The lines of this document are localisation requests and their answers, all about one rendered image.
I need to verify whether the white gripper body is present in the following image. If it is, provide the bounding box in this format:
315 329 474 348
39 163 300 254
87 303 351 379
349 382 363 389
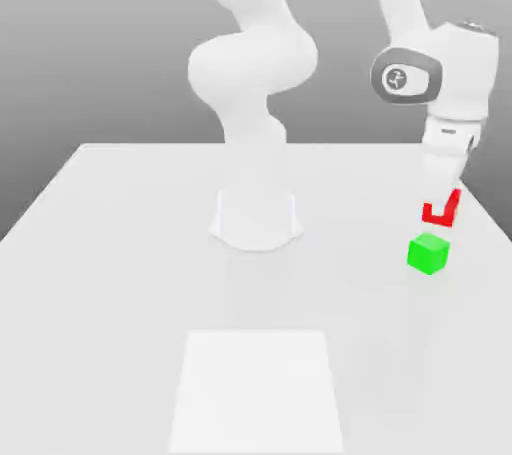
422 150 468 193

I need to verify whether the small red cube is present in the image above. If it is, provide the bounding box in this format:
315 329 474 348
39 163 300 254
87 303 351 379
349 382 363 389
422 188 462 229

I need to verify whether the small green cube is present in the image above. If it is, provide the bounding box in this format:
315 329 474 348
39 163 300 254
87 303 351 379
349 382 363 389
406 233 451 276

